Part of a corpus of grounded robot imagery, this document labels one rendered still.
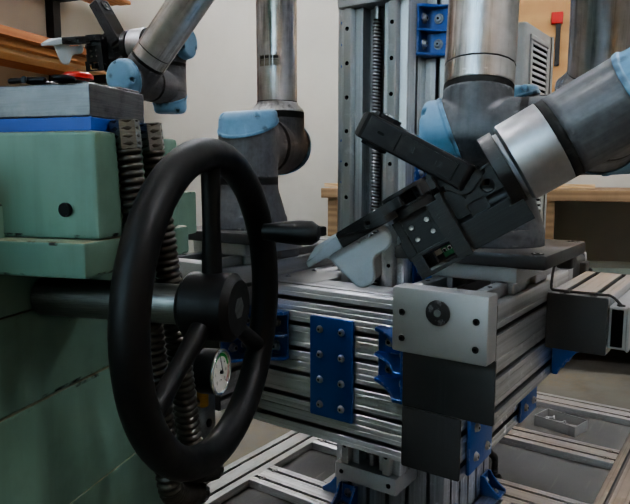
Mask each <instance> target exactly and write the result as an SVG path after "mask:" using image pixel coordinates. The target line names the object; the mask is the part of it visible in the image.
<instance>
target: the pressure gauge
mask: <svg viewBox="0 0 630 504"><path fill-rule="evenodd" d="M220 356H221V358H220ZM221 361H222V366H221ZM222 367H223V371H224V373H223V374H220V370H222ZM193 372H194V376H193V377H194V378H195V382H194V383H195V385H196V387H195V389H196V391H197V400H199V401H200V407H201V408H205V407H207V406H209V394H211V395H216V396H221V395H222V394H223V393H224V392H225V391H226V389H227V387H228V385H229V381H230V377H231V357H230V354H229V352H228V351H227V350H226V349H216V348H203V349H202V350H201V351H200V352H199V353H198V355H197V357H196V359H195V362H194V366H193Z"/></svg>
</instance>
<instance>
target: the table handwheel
mask: <svg viewBox="0 0 630 504"><path fill-rule="evenodd" d="M200 174H201V202H202V271H192V272H190V273H188V274H187V275H186V277H185V278H184V279H183V280H182V281H181V282H180V284H171V283H154V281H155V275H156V269H157V264H158V259H159V255H160V251H161V247H162V243H163V239H164V236H165V233H166V230H167V227H168V224H169V221H170V219H171V216H172V214H173V211H174V209H175V207H176V205H177V203H178V201H179V199H180V198H181V196H182V194H183V193H184V191H185V190H186V189H187V187H188V186H189V185H190V183H191V182H192V181H193V180H194V179H195V178H196V177H197V176H199V175H200ZM220 176H222V177H223V179H224V180H225V181H226V182H227V183H228V185H229V186H230V188H231V189H232V191H233V193H234V195H235V196H236V199H237V201H238V203H239V206H240V209H241V212H242V215H243V218H244V222H245V226H246V231H247V236H248V241H249V248H250V256H251V269H252V303H251V316H250V325H249V327H248V326H247V325H246V324H247V321H248V316H249V308H250V299H249V292H248V288H247V285H246V284H245V282H244V281H243V279H242V278H241V277H240V276H239V275H238V274H237V273H225V272H223V271H222V248H221V225H220ZM267 223H273V222H272V218H271V213H270V209H269V205H268V202H267V199H266V196H265V193H264V190H263V188H262V185H261V183H260V181H259V179H258V177H257V175H256V173H255V171H254V169H253V168H252V166H251V165H250V163H249V162H248V160H247V159H246V158H245V157H244V156H243V155H242V154H241V153H240V152H239V151H238V150H237V149H236V148H235V147H233V146H232V145H230V144H228V143H227V142H224V141H221V140H219V139H215V138H196V139H192V140H189V141H186V142H184V143H182V144H180V145H178V146H176V147H175V148H173V149H172V150H171V151H170V152H169V153H167V154H166V155H165V156H164V157H163V158H162V159H161V160H160V161H159V162H158V163H157V164H156V166H155V167H154V168H153V169H152V171H151V172H150V173H149V175H148V176H147V178H146V179H145V181H144V183H143V184H142V186H141V188H140V190H139V192H138V194H137V196H136V198H135V200H134V202H133V204H132V207H131V209H130V212H129V214H128V217H127V220H126V222H125V225H124V228H123V231H122V235H121V238H120V241H119V245H118V249H117V253H116V258H115V262H114V267H113V273H112V279H111V280H95V279H68V278H49V277H42V278H40V279H38V280H37V281H36V282H35V284H34V286H33V288H32V290H31V296H30V299H31V305H32V307H33V309H34V311H35V312H36V313H37V314H40V315H50V316H64V317H78V318H92V319H106V320H108V326H107V339H108V359H109V370H110V377H111V384H112V390H113V395H114V399H115V404H116V408H117V411H118V415H119V418H120V421H121V424H122V426H123V429H124V431H125V434H126V436H127V438H128V440H129V442H130V444H131V445H132V447H133V449H134V450H135V452H136V453H137V455H138V456H139V457H140V459H141V460H142V461H143V462H144V463H145V464H146V465H147V466H148V467H149V468H150V469H151V470H152V471H154V472H155V473H156V474H158V475H160V476H162V477H164V478H166V479H169V480H172V481H177V482H191V481H195V480H198V479H201V478H204V477H206V476H208V475H210V474H211V473H213V472H214V471H216V470H217V469H218V468H219V467H221V466H222V465H223V464H224V463H225V462H226V461H227V460H228V459H229V458H230V456H231V455H232V454H233V453H234V451H235V450H236V448H237V447H238V445H239V444H240V442H241V440H242V439H243V437H244V435H245V434H246V432H247V430H248V428H249V426H250V424H251V422H252V419H253V417H254V415H255V412H256V410H257V407H258V404H259V402H260V399H261V396H262V392H263V389H264V386H265V382H266V378H267V374H268V370H269V366H270V361H271V356H272V350H273V344H274V337H275V329H276V320H277V306H278V263H277V250H276V242H274V241H268V240H263V239H262V236H261V229H262V225H263V224H267ZM151 323H161V324H175V325H177V327H178V329H179V330H180V332H181V334H182V335H183V336H184V338H183V340H182V342H181V343H180V345H179V347H178V349H177V351H176V353H175V355H174V357H173V359H172V361H171V362H170V364H169V366H168V368H167V369H166V371H165V373H164V374H163V376H162V378H161V379H160V381H159V383H158V384H157V386H156V388H155V382H154V376H153V368H152V357H151ZM237 338H238V339H239V340H240V341H241V342H242V343H244V344H245V345H246V350H245V355H244V359H243V363H242V367H241V370H240V374H239V377H238V380H237V383H236V386H235V389H234V392H233V394H232V397H231V399H230V401H229V404H228V406H227V408H226V410H225V412H224V414H223V415H222V417H221V419H220V420H219V422H218V423H217V425H216V426H215V427H214V429H213V430H212V431H211V432H210V433H209V435H208V436H207V437H206V438H205V439H203V440H202V441H201V442H199V443H197V444H195V445H192V446H187V445H184V444H182V443H181V442H179V441H178V440H177V439H176V437H175V436H174V435H173V433H172V432H171V430H170V429H169V427H168V425H167V423H166V421H165V419H164V418H165V416H166V414H167V412H168V410H169V408H170V406H171V404H172V402H173V400H174V398H175V396H176V394H177V392H178V390H179V388H180V386H181V384H182V382H183V380H184V378H185V376H186V374H187V372H188V371H189V369H190V367H191V365H192V364H193V362H194V360H195V358H196V357H197V355H198V353H199V352H200V350H201V348H202V346H203V345H204V343H205V341H216V342H228V343H230V342H233V341H235V340H236V339H237Z"/></svg>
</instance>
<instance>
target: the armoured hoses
mask: <svg viewBox="0 0 630 504"><path fill-rule="evenodd" d="M109 129H110V132H113V133H115V137H116V146H117V154H118V159H117V160H118V162H119V165H118V169H119V170H120V172H119V177H120V178H121V179H120V182H119V183H120V185H121V188H120V191H121V193H122V195H121V199H122V200H123V202H122V207H123V211H122V213H123V215H124V217H123V221H124V222H126V220H127V217H128V214H129V212H130V209H131V207H132V204H133V202H134V200H135V198H136V196H137V194H138V192H139V190H140V188H141V186H142V184H143V183H144V181H145V178H147V176H148V175H149V173H150V172H151V171H152V169H153V168H154V167H155V166H156V164H157V163H158V162H159V161H160V160H161V159H162V158H163V157H164V156H163V155H164V154H165V150H164V148H165V147H164V139H163V138H164V137H163V130H162V123H159V122H156V123H143V124H140V121H139V120H138V119H118V120H111V121H110V122H109ZM141 147H142V149H141ZM142 150H143V152H142ZM141 152H142V155H143V157H144V158H143V157H142V156H141V155H140V153H141ZM142 159H143V163H144V164H145V165H143V163H142V162H141V161H142ZM143 166H144V170H145V172H144V171H143V170H142V168H143ZM143 175H144V176H145V178H144V177H143ZM172 216H173V214H172ZM172 216H171V219H170V221H169V224H168V227H167V230H166V233H165V236H164V239H163V243H162V247H161V251H160V255H159V259H158V264H157V269H156V275H155V281H154V283H171V284H180V282H181V281H182V278H181V277H180V275H181V272H180V270H179V269H180V265H179V264H178V262H179V258H178V257H177V256H178V254H179V253H178V252H177V251H176V249H177V248H178V246H177V245H176V244H175V243H176V241H177V239H176V238H175V237H174V236H175V235H176V232H175V231H174V228H175V226H174V225H173V224H172V223H173V222H174V219H173V218H172ZM161 325H162V324H161V323H151V357H152V368H153V376H154V382H155V388H156V386H157V384H158V383H159V381H160V379H161V378H162V376H163V374H164V373H165V371H166V369H167V368H168V367H167V365H168V366H169V364H170V362H171V361H172V359H173V357H174V355H175V353H176V351H177V349H178V347H179V345H180V343H181V342H182V340H183V338H184V336H183V335H182V334H181V332H180V330H179V329H178V327H177V325H175V324H164V325H163V326H161ZM163 330H165V331H164V333H162V332H163ZM164 337H165V339H164ZM165 342H166V345H165ZM164 345H165V346H164ZM166 349H167V351H166ZM165 352H166V353H165ZM167 355H168V357H167ZM166 358H167V360H168V361H169V362H168V361H167V360H166ZM192 370H193V365H191V367H190V369H189V371H188V372H187V374H186V376H185V378H184V380H183V382H182V384H181V386H180V388H179V390H178V392H177V394H176V396H175V398H174V400H173V402H172V404H174V409H173V407H172V404H171V406H170V408H169V410H168V412H167V414H166V416H165V418H164V419H165V421H166V423H167V425H168V427H169V429H170V430H171V432H172V433H173V435H174V436H175V437H177V433H178V434H179V435H178V440H179V442H181V443H182V444H184V445H187V446H192V445H195V444H197V443H199V442H201V441H202V440H203V439H202V437H201V435H202V432H201V431H200V430H201V426H200V425H199V424H200V419H199V417H200V416H199V413H198V412H199V408H198V407H197V406H198V402H197V401H196V400H197V396H196V393H197V392H196V389H195V387H196V385H195V383H194V382H195V378H194V377H193V376H194V372H193V371H192ZM173 410H175V412H174V413H175V416H176V418H175V420H174V413H173ZM175 421H176V422H177V424H176V427H177V428H178V429H177V433H176V432H175V431H176V427H175V426H174V425H175ZM223 472H224V467H223V465H222V466H221V467H219V468H218V469H217V470H216V471H214V472H213V473H211V474H210V475H208V476H206V477H204V478H201V479H198V480H195V481H191V482H177V481H172V480H169V479H166V478H164V477H162V476H160V475H158V474H156V473H155V474H156V476H155V480H156V481H157V482H156V486H157V488H158V493H159V497H160V498H161V501H162V502H163V503H164V504H202V503H204V502H206V501H207V500H208V499H209V495H210V487H209V486H207V485H206V484H205V483H203V482H208V481H214V480H217V479H219V478H220V477H221V476H223Z"/></svg>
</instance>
